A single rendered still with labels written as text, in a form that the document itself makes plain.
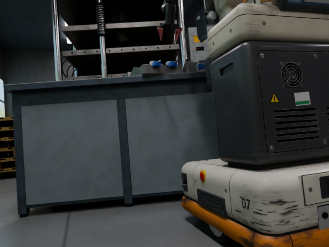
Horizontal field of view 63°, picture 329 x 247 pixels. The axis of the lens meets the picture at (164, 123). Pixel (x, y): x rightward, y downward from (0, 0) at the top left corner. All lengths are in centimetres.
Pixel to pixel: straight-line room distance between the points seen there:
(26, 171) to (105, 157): 48
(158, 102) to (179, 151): 34
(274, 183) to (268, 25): 49
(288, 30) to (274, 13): 7
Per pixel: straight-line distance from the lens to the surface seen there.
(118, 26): 279
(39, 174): 183
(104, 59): 262
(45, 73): 867
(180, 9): 276
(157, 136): 170
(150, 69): 167
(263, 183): 81
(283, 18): 101
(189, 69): 179
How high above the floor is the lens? 40
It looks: 3 degrees up
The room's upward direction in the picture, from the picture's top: 5 degrees counter-clockwise
